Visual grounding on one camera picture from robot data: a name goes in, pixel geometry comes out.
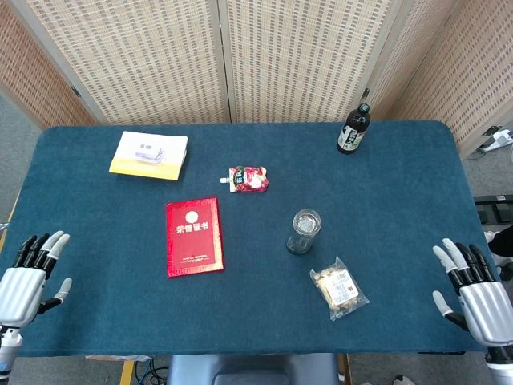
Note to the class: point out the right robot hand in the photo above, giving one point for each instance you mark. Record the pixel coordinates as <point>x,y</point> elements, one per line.
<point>487,313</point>

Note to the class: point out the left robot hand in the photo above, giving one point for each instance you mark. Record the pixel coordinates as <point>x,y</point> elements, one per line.
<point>18,297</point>

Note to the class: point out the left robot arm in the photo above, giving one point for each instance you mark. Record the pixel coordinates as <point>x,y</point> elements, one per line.
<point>8,349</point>

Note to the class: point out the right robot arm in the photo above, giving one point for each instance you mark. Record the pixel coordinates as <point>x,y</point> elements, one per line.
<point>501,367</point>

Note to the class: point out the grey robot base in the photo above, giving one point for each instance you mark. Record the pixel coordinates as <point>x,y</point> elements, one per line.
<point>248,369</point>

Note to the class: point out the white shoe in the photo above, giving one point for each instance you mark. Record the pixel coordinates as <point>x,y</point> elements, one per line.
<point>491,236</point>

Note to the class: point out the black floor pedal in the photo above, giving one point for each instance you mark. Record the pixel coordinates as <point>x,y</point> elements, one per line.
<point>499,210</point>

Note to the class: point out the clear plastic snack bag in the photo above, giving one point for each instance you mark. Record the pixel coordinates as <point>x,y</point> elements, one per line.
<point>338,288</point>

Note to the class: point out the white box with yellow lid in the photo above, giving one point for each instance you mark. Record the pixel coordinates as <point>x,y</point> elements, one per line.
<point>132,168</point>

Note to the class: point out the white floor device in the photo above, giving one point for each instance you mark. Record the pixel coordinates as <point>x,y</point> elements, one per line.
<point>499,138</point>

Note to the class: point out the red certificate book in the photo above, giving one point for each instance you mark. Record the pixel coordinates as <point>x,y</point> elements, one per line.
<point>194,248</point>

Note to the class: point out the clear glass jar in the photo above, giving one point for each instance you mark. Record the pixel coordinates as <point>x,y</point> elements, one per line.
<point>297,244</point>

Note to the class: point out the dark tea bottle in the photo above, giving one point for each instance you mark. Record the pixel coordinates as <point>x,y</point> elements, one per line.
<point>350,138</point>

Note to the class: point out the woven folding screen panel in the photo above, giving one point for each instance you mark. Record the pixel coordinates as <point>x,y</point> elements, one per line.
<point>417,52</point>
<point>140,60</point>
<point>304,60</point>
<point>36,72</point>
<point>477,72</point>

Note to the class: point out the red spouted snack pouch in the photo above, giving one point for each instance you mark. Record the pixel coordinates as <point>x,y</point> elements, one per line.
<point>250,180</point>

